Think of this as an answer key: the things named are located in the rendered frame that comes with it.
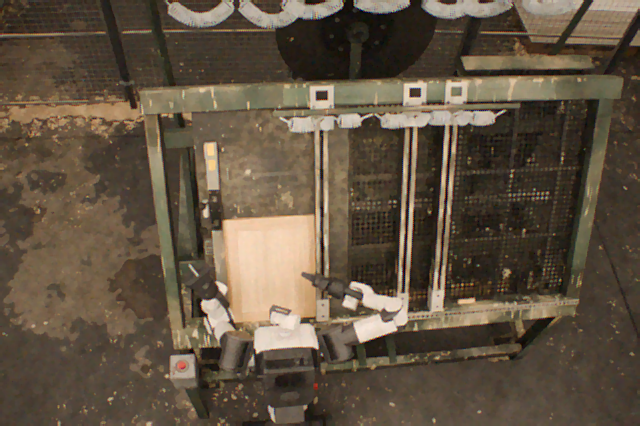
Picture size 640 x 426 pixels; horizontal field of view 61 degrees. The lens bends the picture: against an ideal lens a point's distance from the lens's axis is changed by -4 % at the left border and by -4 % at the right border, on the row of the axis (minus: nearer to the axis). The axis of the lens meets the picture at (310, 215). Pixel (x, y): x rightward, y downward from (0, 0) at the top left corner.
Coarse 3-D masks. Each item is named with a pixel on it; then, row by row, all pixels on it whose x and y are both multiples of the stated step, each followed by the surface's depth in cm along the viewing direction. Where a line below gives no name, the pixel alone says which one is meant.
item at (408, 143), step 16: (432, 112) 234; (416, 128) 253; (400, 144) 262; (416, 144) 256; (400, 160) 264; (400, 176) 266; (400, 192) 267; (400, 208) 269; (400, 224) 271; (400, 240) 274; (400, 256) 277; (400, 272) 281; (400, 288) 284
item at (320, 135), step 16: (320, 128) 245; (320, 144) 255; (320, 160) 257; (320, 176) 257; (320, 192) 263; (320, 208) 264; (320, 224) 269; (320, 240) 272; (320, 256) 272; (320, 272) 275; (320, 288) 279; (320, 304) 282; (320, 320) 286
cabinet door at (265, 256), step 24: (288, 216) 268; (312, 216) 269; (240, 240) 270; (264, 240) 271; (288, 240) 273; (312, 240) 274; (240, 264) 275; (264, 264) 276; (288, 264) 278; (312, 264) 279; (240, 288) 280; (264, 288) 281; (288, 288) 283; (312, 288) 284; (240, 312) 285; (264, 312) 286; (312, 312) 289
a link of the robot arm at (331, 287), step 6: (318, 276) 253; (324, 276) 260; (312, 282) 257; (318, 282) 252; (324, 282) 254; (330, 282) 256; (336, 282) 255; (324, 288) 254; (330, 288) 254; (336, 288) 254; (330, 294) 256; (336, 294) 255
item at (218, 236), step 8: (216, 152) 252; (208, 160) 251; (216, 160) 251; (208, 168) 252; (216, 168) 253; (208, 176) 254; (216, 176) 254; (208, 184) 255; (216, 184) 256; (216, 232) 264; (216, 240) 266; (216, 248) 268; (224, 248) 269; (216, 256) 269; (224, 256) 269; (216, 264) 271; (224, 264) 271; (216, 272) 272; (224, 272) 273; (216, 280) 274; (224, 280) 274
